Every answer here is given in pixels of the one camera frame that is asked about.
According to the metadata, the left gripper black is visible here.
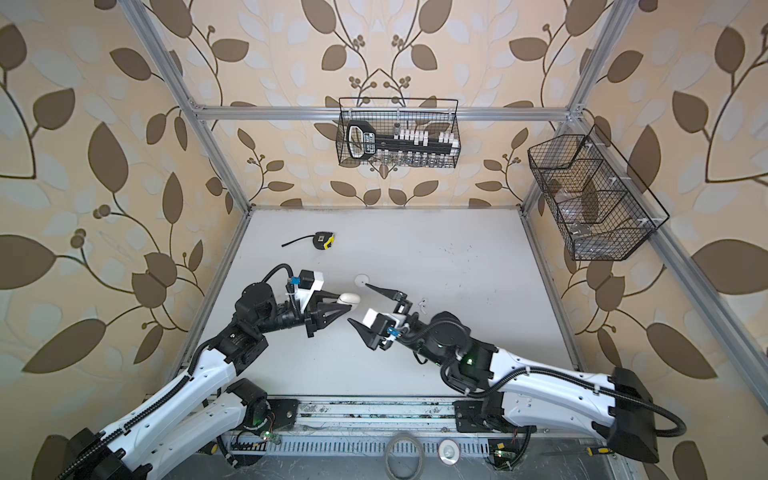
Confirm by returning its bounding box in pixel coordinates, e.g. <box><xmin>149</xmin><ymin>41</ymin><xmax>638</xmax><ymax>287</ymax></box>
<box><xmin>252</xmin><ymin>290</ymin><xmax>348</xmax><ymax>340</ymax></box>

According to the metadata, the white round earbud case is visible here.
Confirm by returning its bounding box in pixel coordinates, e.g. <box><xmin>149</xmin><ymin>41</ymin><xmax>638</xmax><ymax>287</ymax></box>
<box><xmin>354</xmin><ymin>274</ymin><xmax>369</xmax><ymax>287</ymax></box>

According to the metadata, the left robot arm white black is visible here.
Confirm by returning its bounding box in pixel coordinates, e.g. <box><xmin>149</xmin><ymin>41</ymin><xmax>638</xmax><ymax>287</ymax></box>
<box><xmin>58</xmin><ymin>278</ymin><xmax>360</xmax><ymax>479</ymax></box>

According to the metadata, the black wire basket back wall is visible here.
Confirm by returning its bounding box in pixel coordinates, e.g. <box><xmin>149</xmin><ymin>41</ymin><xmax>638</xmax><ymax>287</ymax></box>
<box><xmin>335</xmin><ymin>95</ymin><xmax>462</xmax><ymax>169</ymax></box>

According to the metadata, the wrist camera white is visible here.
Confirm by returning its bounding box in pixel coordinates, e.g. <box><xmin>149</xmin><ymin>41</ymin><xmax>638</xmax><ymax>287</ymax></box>
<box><xmin>288</xmin><ymin>270</ymin><xmax>324</xmax><ymax>311</ymax></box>
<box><xmin>362</xmin><ymin>308</ymin><xmax>400</xmax><ymax>336</ymax></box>

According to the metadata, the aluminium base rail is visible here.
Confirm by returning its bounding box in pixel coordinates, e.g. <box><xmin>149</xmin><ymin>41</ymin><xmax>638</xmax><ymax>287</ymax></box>
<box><xmin>128</xmin><ymin>395</ymin><xmax>625</xmax><ymax>439</ymax></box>

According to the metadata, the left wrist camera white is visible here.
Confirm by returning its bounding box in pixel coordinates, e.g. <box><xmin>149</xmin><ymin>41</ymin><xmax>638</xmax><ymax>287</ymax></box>
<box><xmin>288</xmin><ymin>270</ymin><xmax>324</xmax><ymax>311</ymax></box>

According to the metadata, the grey tape roll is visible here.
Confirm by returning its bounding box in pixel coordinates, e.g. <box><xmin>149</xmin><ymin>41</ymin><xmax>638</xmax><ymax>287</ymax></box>
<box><xmin>383</xmin><ymin>432</ymin><xmax>426</xmax><ymax>480</ymax></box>

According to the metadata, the black wire basket wall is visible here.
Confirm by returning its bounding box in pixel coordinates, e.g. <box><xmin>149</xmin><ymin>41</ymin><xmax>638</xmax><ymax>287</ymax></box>
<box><xmin>527</xmin><ymin>125</ymin><xmax>670</xmax><ymax>261</ymax></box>
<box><xmin>335</xmin><ymin>95</ymin><xmax>462</xmax><ymax>169</ymax></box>

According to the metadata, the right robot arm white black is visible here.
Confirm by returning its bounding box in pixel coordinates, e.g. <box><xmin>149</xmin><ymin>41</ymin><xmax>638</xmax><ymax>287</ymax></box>
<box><xmin>349</xmin><ymin>288</ymin><xmax>687</xmax><ymax>463</ymax></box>

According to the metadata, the black yellow tape measure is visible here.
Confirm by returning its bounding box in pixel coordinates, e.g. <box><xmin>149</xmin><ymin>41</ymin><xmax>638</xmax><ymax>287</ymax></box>
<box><xmin>281</xmin><ymin>231</ymin><xmax>335</xmax><ymax>250</ymax></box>

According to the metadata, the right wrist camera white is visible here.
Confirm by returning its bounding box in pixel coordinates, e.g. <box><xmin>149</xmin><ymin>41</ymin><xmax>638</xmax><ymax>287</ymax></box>
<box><xmin>362</xmin><ymin>308</ymin><xmax>400</xmax><ymax>336</ymax></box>

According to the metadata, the white round disc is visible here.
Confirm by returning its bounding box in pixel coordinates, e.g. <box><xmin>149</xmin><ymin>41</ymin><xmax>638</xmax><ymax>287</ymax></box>
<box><xmin>437</xmin><ymin>439</ymin><xmax>461</xmax><ymax>466</ymax></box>

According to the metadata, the black wire basket right wall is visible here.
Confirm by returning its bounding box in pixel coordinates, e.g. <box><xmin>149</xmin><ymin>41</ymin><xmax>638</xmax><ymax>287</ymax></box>
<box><xmin>527</xmin><ymin>125</ymin><xmax>670</xmax><ymax>261</ymax></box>

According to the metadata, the black yellow screwdriver right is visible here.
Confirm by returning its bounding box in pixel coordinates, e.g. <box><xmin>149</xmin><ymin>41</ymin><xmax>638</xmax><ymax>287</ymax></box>
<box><xmin>586</xmin><ymin>446</ymin><xmax>614</xmax><ymax>457</ymax></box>

